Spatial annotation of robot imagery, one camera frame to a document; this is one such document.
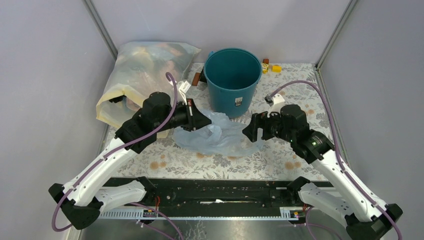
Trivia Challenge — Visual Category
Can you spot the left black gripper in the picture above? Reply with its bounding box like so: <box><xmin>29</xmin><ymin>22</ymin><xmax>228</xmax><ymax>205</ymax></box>
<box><xmin>155</xmin><ymin>98</ymin><xmax>213</xmax><ymax>133</ymax></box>

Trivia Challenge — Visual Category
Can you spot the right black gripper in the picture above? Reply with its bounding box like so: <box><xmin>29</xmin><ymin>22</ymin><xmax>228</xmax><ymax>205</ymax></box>
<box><xmin>241</xmin><ymin>106</ymin><xmax>295</xmax><ymax>143</ymax></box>

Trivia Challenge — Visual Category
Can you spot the light blue plastic trash bag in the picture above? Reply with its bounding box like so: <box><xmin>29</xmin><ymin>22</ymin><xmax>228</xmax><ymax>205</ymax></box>
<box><xmin>173</xmin><ymin>109</ymin><xmax>265</xmax><ymax>157</ymax></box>

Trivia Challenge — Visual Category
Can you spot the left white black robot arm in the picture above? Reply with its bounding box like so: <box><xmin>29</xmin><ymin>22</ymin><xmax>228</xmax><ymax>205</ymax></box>
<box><xmin>48</xmin><ymin>92</ymin><xmax>212</xmax><ymax>230</ymax></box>

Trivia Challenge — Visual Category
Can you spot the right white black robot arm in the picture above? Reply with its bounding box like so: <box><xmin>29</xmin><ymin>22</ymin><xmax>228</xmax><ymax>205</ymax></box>
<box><xmin>242</xmin><ymin>104</ymin><xmax>403</xmax><ymax>240</ymax></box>

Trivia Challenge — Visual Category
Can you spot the teal plastic trash bin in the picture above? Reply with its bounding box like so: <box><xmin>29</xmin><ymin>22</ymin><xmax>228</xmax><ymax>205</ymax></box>
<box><xmin>202</xmin><ymin>48</ymin><xmax>263</xmax><ymax>118</ymax></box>

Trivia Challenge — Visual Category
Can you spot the brown wooden block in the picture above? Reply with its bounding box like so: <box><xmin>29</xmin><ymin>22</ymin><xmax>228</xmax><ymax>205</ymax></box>
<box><xmin>191</xmin><ymin>71</ymin><xmax>205</xmax><ymax>86</ymax></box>

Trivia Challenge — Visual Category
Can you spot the yellow toy block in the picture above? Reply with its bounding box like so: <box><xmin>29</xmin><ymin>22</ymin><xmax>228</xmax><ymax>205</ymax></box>
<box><xmin>271</xmin><ymin>65</ymin><xmax>282</xmax><ymax>73</ymax></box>

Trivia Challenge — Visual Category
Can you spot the large translucent stuffed bag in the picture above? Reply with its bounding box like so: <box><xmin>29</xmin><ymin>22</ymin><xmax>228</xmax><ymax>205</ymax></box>
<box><xmin>96</xmin><ymin>41</ymin><xmax>201</xmax><ymax>129</ymax></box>

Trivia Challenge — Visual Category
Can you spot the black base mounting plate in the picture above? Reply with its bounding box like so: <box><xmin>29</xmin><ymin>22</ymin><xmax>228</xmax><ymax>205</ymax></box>
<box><xmin>139</xmin><ymin>177</ymin><xmax>305</xmax><ymax>219</ymax></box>

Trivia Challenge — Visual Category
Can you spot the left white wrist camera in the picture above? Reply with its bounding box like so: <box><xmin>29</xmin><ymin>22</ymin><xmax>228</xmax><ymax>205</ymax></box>
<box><xmin>177</xmin><ymin>80</ymin><xmax>191</xmax><ymax>105</ymax></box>

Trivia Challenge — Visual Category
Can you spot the white slotted cable duct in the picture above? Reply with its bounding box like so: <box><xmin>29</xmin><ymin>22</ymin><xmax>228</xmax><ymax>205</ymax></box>
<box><xmin>99</xmin><ymin>207</ymin><xmax>300</xmax><ymax>222</ymax></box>

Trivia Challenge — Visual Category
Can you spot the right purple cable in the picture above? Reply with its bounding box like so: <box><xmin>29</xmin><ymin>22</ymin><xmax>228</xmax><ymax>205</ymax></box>
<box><xmin>264</xmin><ymin>80</ymin><xmax>404</xmax><ymax>240</ymax></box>

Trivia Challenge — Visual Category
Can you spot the purple cable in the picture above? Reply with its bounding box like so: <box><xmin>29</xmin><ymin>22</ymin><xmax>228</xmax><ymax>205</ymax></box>
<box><xmin>264</xmin><ymin>80</ymin><xmax>404</xmax><ymax>240</ymax></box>
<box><xmin>51</xmin><ymin>72</ymin><xmax>179</xmax><ymax>233</ymax></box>

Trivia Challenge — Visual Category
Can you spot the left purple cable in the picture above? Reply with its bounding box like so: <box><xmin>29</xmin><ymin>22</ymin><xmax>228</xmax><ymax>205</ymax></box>
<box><xmin>51</xmin><ymin>72</ymin><xmax>179</xmax><ymax>233</ymax></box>

